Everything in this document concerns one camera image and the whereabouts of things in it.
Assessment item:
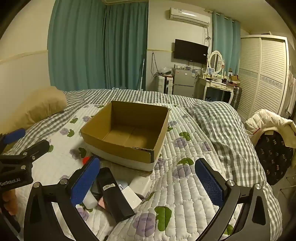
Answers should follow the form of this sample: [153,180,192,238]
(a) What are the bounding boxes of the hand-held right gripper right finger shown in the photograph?
[195,158,271,241]

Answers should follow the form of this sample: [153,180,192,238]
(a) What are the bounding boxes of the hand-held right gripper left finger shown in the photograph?
[24,156,101,241]

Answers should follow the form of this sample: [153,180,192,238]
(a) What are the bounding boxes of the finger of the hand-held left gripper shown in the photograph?
[0,128,26,151]
[0,140,50,164]

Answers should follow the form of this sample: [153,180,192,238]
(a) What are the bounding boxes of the white round container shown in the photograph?
[82,193,99,208]

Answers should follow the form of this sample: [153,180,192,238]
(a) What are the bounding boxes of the black rectangular box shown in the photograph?
[97,167,136,222]

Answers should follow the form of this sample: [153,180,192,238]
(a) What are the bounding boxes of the white box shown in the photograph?
[129,176,153,197]

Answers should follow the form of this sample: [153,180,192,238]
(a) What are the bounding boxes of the person's left hand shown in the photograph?
[1,189,18,216]

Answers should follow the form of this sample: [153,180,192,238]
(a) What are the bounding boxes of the white floral quilt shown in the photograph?
[5,103,257,241]

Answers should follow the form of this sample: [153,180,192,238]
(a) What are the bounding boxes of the tan pillow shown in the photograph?
[0,86,68,135]

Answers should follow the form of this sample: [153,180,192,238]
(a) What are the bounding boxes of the grey checked duvet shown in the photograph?
[185,101,278,241]

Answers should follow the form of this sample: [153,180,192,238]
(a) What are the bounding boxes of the dark patterned chair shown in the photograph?
[254,132,295,186]

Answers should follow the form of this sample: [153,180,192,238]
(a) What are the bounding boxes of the cream puffer jacket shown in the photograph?
[245,109,296,149]

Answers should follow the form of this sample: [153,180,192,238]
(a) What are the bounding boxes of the dark suitcase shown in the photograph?
[231,87,242,109]

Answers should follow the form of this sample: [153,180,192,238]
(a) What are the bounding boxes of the white dressing table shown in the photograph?
[195,74,241,108]

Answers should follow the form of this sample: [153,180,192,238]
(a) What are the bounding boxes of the grey checked bedsheet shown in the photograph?
[0,89,232,156]

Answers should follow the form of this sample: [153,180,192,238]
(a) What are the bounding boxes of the silver small fridge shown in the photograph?
[173,68,197,98]

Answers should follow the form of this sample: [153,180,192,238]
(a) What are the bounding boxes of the teal curtain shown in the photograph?
[104,2,148,91]
[47,0,107,91]
[211,10,241,77]

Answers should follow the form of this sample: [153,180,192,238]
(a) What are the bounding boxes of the white suitcase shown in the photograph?
[158,76,174,94]

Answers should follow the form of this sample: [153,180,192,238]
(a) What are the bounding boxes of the white louvred wardrobe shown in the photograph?
[237,35,292,120]

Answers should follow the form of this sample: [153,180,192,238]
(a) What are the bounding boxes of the white hanging clothes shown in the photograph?
[285,70,296,114]

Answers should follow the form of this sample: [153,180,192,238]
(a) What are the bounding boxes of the white oval mirror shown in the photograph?
[207,50,225,75]

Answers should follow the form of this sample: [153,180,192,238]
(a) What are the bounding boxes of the white pole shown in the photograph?
[138,56,146,91]

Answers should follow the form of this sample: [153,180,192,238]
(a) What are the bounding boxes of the white air conditioner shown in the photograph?
[169,7,211,27]

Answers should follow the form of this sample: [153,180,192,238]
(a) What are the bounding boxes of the black wall television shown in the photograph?
[174,39,208,65]

